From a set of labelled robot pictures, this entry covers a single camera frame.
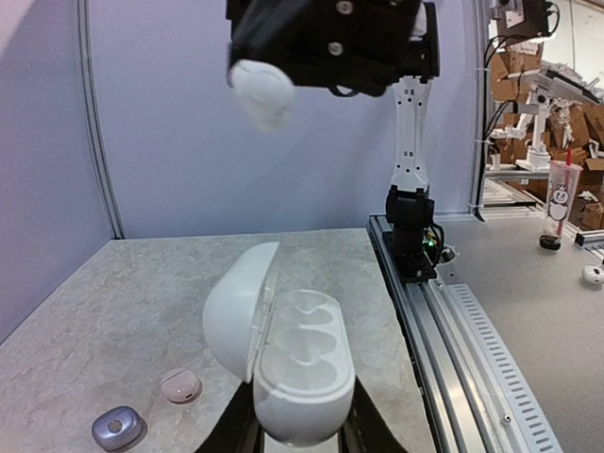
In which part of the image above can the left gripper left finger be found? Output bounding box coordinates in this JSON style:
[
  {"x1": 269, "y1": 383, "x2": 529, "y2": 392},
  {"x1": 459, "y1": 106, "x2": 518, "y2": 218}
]
[{"x1": 195, "y1": 382, "x2": 258, "y2": 453}]

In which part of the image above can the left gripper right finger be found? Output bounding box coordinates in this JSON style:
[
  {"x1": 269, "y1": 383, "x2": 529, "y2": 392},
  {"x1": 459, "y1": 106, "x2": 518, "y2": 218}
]
[{"x1": 342, "y1": 377, "x2": 409, "y2": 453}]

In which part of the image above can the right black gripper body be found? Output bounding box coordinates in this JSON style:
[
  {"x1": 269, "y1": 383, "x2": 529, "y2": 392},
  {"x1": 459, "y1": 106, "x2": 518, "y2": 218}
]
[{"x1": 228, "y1": 1, "x2": 440, "y2": 97}]

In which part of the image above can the white oblong charging case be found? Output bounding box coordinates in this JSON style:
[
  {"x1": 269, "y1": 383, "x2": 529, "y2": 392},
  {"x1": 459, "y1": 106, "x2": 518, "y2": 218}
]
[{"x1": 203, "y1": 242, "x2": 356, "y2": 447}]

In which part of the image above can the blue earbud charging case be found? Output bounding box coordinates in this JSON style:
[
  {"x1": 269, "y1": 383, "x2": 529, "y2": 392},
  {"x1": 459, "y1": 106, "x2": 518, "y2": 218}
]
[{"x1": 91, "y1": 406, "x2": 145, "y2": 452}]

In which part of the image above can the white earbud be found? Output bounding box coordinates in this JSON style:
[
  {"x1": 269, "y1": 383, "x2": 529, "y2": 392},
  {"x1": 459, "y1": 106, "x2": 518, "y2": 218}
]
[{"x1": 228, "y1": 59, "x2": 295, "y2": 132}]

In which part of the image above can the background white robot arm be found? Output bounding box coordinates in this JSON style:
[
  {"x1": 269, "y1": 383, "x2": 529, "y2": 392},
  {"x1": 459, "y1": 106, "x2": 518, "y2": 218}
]
[{"x1": 487, "y1": 69, "x2": 562, "y2": 172}]

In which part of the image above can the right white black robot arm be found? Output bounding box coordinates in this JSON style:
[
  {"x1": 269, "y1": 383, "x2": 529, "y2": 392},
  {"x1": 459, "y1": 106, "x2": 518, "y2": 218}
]
[{"x1": 226, "y1": 1, "x2": 445, "y2": 282}]

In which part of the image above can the white earbud case background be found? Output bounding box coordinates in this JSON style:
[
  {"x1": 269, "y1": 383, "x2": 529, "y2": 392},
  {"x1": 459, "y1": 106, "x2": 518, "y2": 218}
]
[{"x1": 581, "y1": 265, "x2": 604, "y2": 286}]

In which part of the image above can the plastic cup with straw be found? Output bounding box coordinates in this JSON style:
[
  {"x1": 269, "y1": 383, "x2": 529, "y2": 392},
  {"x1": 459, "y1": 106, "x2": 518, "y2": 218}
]
[{"x1": 539, "y1": 147, "x2": 582, "y2": 251}]

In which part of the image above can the aluminium front rail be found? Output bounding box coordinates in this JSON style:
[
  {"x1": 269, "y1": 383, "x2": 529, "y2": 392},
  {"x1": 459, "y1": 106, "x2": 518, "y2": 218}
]
[{"x1": 367, "y1": 212, "x2": 604, "y2": 453}]

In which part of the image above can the right aluminium corner post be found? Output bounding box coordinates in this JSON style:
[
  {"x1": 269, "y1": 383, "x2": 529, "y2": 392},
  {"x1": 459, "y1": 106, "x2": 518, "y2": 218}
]
[{"x1": 469, "y1": 1, "x2": 491, "y2": 222}]

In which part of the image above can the aluminium corner post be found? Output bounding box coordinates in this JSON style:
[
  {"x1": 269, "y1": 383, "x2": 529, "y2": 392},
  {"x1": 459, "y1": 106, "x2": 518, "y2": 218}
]
[
  {"x1": 75, "y1": 0, "x2": 126, "y2": 240},
  {"x1": 469, "y1": 1, "x2": 491, "y2": 222}
]

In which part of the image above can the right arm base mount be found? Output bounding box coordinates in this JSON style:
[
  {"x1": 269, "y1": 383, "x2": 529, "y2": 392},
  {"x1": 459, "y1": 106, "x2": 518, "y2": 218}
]
[{"x1": 382, "y1": 223, "x2": 456, "y2": 283}]

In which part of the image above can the left aluminium corner post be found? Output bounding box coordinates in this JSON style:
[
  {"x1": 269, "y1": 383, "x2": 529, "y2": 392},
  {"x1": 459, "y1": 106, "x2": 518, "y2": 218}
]
[{"x1": 75, "y1": 0, "x2": 126, "y2": 240}]

